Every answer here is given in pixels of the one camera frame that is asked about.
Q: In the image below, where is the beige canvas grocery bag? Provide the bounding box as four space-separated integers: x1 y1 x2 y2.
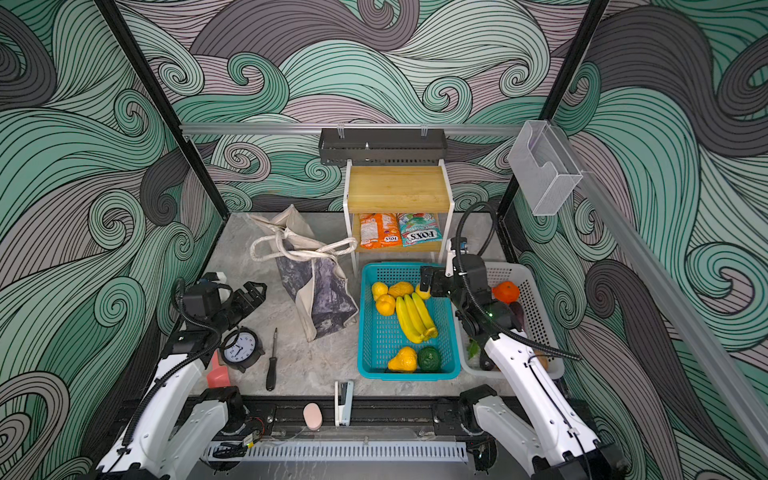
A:
247 205 359 342

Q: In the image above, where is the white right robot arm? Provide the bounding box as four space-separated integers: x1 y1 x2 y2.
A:
421 235 629 479

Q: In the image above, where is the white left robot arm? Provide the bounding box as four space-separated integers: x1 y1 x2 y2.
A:
85 272 268 479

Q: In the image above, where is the green Fox's candy bag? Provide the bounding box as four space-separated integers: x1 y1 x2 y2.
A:
397 213 442 247

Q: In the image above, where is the orange Fox's candy bag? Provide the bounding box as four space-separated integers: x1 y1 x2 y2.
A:
360 213 402 249

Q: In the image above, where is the orange tangerine in white basket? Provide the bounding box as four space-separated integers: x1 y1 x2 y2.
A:
492 281 521 305

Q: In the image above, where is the black alarm clock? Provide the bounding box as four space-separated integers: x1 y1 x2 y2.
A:
219 327 265 373

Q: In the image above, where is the yellow banana bunch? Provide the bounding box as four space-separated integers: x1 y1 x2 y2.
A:
395 296 437 344

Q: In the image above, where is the yellow potato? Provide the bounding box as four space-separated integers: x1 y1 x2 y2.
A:
388 281 415 298

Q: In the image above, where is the pink plastic scoop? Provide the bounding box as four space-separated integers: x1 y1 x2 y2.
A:
206 352 233 389

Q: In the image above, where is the teal plastic basket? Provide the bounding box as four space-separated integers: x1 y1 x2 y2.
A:
358 262 460 382

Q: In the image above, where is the yellow lemon front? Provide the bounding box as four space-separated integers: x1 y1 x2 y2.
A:
375 294 396 317

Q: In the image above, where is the yellow lemon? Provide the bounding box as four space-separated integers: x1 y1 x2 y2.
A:
371 282 389 301
375 294 396 317

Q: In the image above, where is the green avocado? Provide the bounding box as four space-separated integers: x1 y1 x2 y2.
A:
417 346 442 373

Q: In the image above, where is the white wooden two-tier shelf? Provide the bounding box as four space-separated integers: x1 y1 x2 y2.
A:
342 158 455 278

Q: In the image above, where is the yellow pear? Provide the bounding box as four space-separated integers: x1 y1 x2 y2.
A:
387 347 418 373

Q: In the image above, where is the pink eraser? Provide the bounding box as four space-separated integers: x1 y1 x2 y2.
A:
303 402 323 431

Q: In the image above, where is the white stapler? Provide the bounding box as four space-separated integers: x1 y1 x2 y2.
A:
334 380 354 427

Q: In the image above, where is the black handled screwdriver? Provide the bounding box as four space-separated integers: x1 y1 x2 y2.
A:
265 328 278 392

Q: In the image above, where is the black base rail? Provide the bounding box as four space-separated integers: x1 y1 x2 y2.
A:
243 395 465 436

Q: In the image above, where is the clear acrylic wall holder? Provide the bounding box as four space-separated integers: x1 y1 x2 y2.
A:
507 120 583 217

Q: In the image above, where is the silver aluminium rail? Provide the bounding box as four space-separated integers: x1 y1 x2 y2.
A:
180 122 522 137

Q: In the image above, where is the black wall shelf tray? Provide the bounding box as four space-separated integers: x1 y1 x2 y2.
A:
318 129 447 167

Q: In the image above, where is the white slotted cable duct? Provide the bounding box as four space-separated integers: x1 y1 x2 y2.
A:
202 440 469 463

